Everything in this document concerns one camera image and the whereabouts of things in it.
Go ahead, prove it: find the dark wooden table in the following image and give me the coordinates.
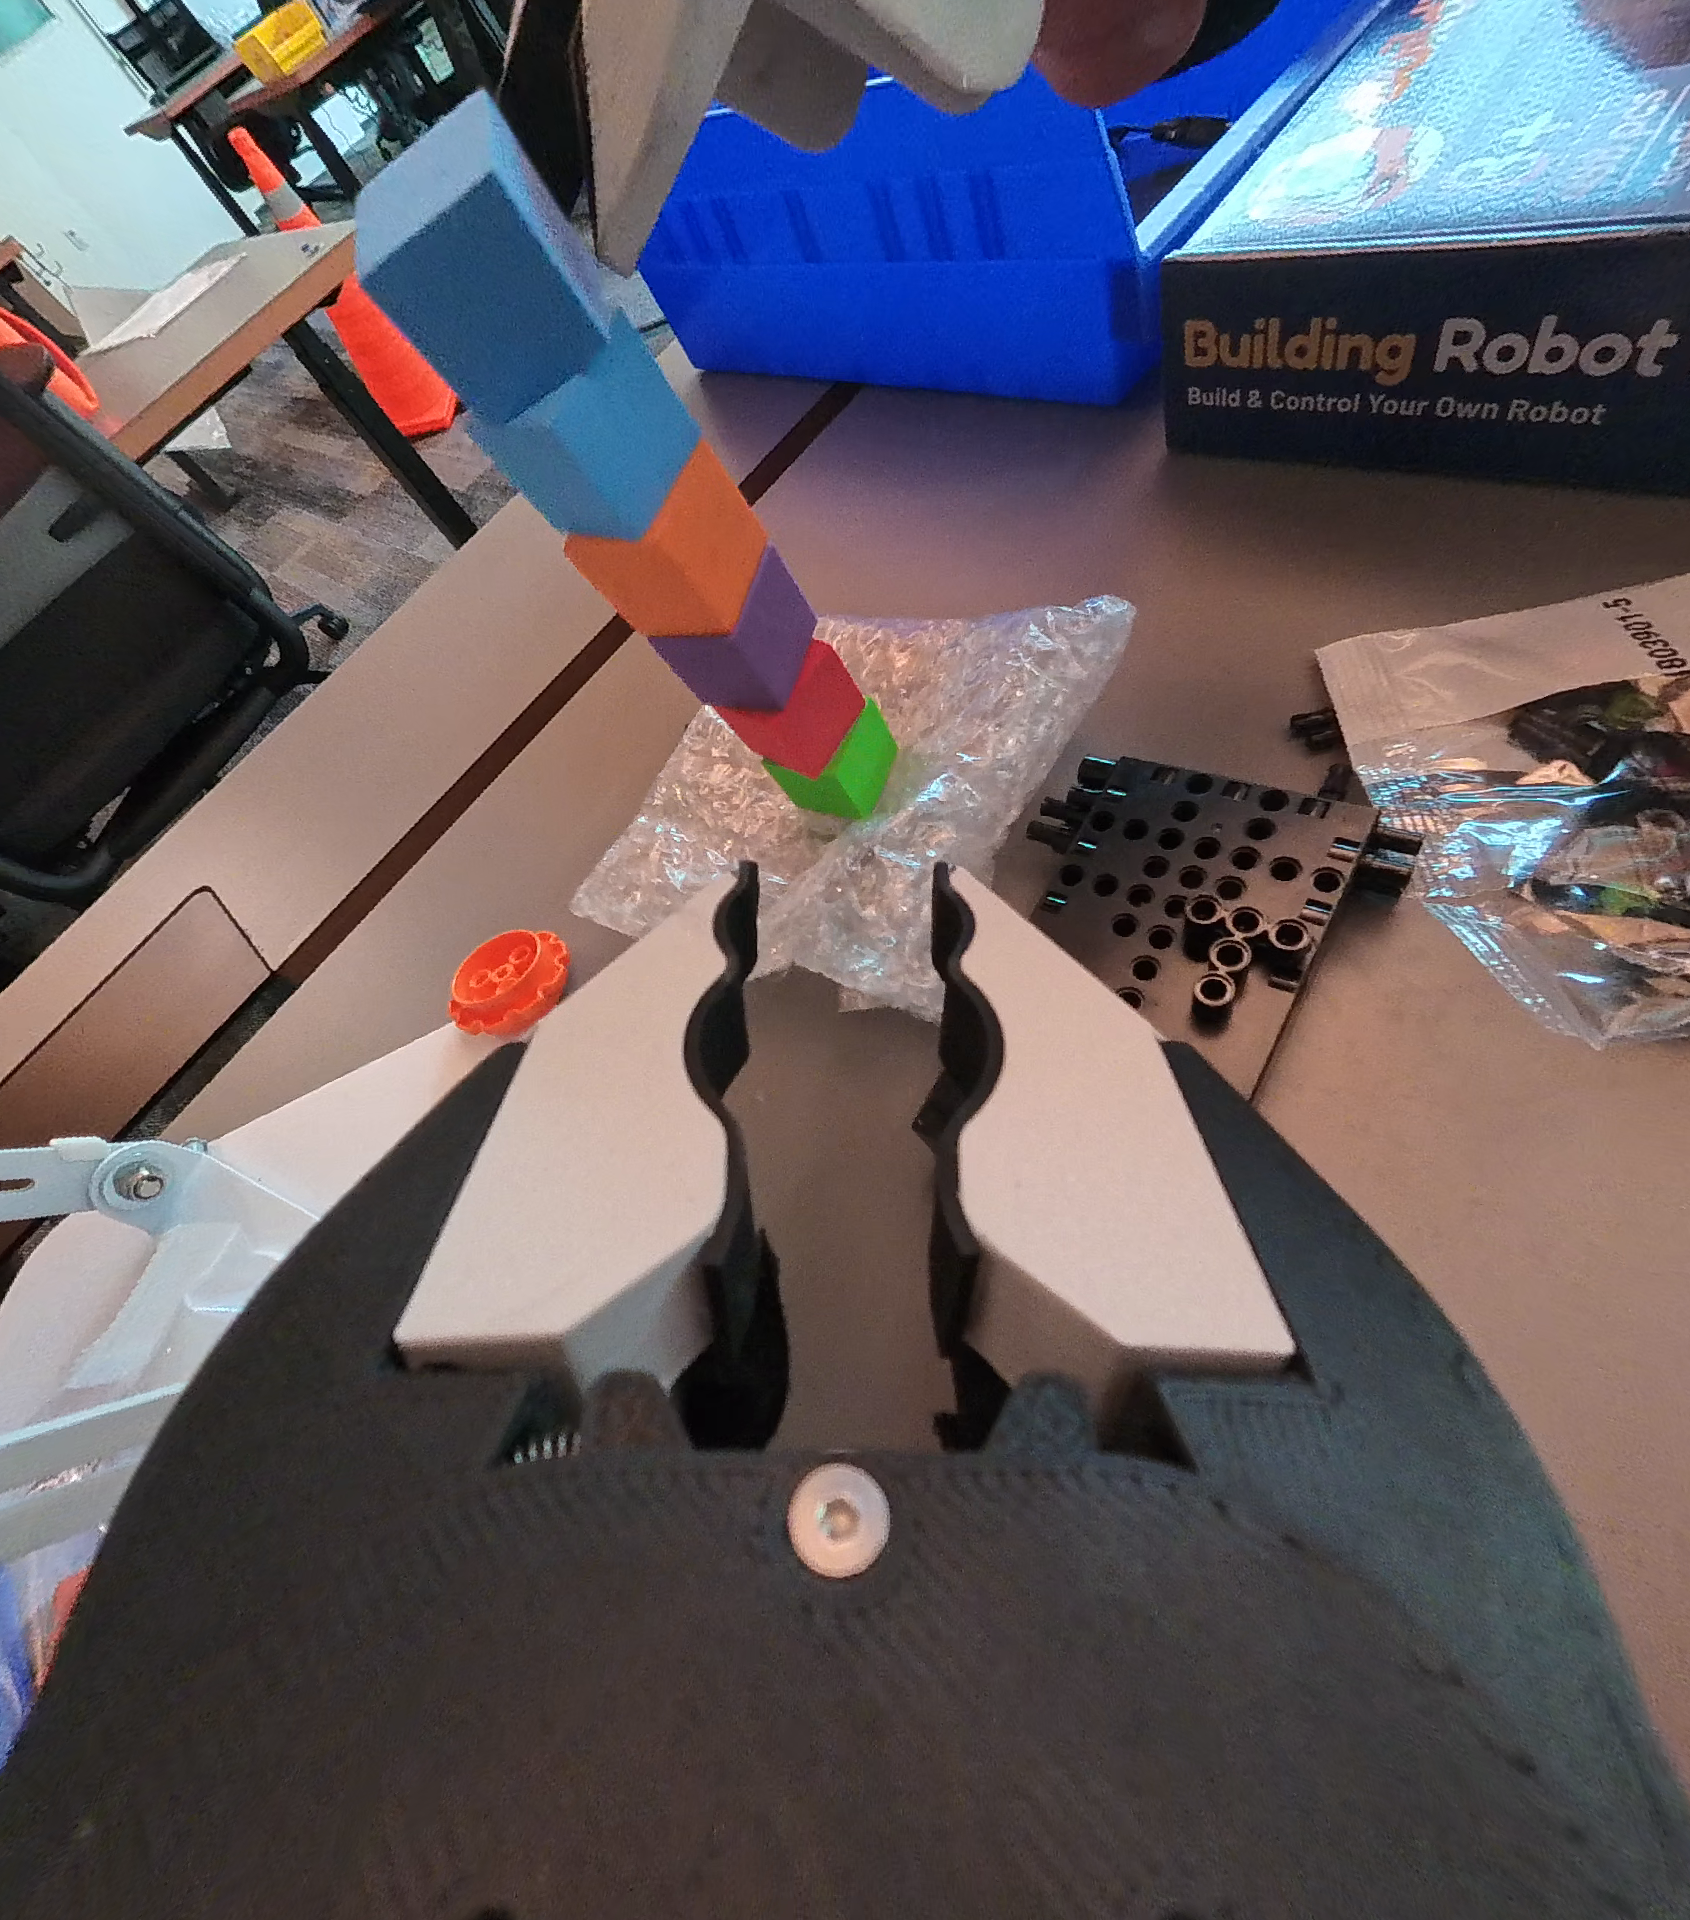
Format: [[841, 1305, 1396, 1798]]
[[124, 0, 502, 205]]

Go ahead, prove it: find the orange traffic cone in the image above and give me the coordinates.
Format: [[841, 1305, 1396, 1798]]
[[226, 127, 461, 440]]

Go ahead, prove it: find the black perforated plastic block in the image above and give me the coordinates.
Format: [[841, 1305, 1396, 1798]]
[[1025, 755, 1425, 1099]]

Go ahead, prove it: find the purple wooden cube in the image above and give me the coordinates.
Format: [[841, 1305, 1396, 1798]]
[[646, 545, 821, 710]]

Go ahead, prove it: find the blue plastic storage bin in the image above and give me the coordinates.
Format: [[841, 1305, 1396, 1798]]
[[634, 0, 1389, 411]]

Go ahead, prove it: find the red wooden cube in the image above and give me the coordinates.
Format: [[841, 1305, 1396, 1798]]
[[725, 637, 871, 778]]

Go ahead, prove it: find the light wooden side table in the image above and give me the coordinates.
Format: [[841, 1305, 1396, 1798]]
[[73, 225, 480, 550]]

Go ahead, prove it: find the orange wooden cube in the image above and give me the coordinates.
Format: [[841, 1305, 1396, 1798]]
[[563, 445, 773, 633]]

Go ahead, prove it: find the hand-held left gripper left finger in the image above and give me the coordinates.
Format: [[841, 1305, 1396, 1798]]
[[395, 862, 790, 1451]]

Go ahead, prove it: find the black office chair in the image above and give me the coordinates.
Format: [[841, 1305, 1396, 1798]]
[[0, 271, 352, 910]]

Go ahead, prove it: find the clear plastic sheet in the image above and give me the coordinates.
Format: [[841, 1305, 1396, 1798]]
[[80, 252, 249, 355]]

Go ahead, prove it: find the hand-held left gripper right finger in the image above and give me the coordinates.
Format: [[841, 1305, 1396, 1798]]
[[909, 862, 1300, 1451]]

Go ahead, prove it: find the person's right hand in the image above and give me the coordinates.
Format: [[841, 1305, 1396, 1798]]
[[1032, 0, 1245, 110]]

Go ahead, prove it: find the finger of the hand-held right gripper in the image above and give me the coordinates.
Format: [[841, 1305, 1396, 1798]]
[[575, 0, 777, 282], [496, 0, 593, 228]]

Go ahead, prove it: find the green wooden cube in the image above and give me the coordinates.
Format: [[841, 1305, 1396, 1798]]
[[762, 697, 897, 821]]

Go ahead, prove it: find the blue wooden cube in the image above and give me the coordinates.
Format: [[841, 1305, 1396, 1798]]
[[474, 322, 705, 542], [354, 86, 619, 431]]

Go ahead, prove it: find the clear bubble wrap sheet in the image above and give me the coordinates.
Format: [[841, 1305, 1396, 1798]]
[[572, 595, 1141, 1027]]

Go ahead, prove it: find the grey desk with cable flap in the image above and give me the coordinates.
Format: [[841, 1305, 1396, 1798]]
[[0, 375, 849, 1404]]

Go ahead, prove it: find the dark blue cardboard kit box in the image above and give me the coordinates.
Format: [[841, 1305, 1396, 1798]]
[[1161, 0, 1690, 499]]

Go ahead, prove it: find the yellow plastic bin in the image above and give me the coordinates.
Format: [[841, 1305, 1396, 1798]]
[[235, 4, 326, 81]]

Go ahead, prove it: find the small orange plastic wheel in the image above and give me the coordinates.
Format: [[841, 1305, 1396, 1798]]
[[446, 931, 572, 1038]]

